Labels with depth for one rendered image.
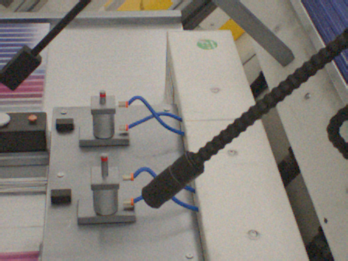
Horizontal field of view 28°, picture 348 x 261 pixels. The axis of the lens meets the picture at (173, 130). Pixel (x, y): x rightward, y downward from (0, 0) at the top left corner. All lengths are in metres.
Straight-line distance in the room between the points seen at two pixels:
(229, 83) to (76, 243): 0.27
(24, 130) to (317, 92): 0.31
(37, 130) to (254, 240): 0.28
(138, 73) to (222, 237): 0.40
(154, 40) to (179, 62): 0.21
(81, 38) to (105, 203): 0.45
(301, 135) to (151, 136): 0.16
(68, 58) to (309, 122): 0.42
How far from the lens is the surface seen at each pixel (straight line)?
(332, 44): 0.42
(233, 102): 0.72
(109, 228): 0.60
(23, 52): 0.68
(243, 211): 0.59
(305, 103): 0.65
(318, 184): 0.58
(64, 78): 0.91
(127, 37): 1.00
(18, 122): 0.76
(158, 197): 0.46
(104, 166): 0.58
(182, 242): 0.59
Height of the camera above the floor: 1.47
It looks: 21 degrees down
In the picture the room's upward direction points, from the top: 50 degrees clockwise
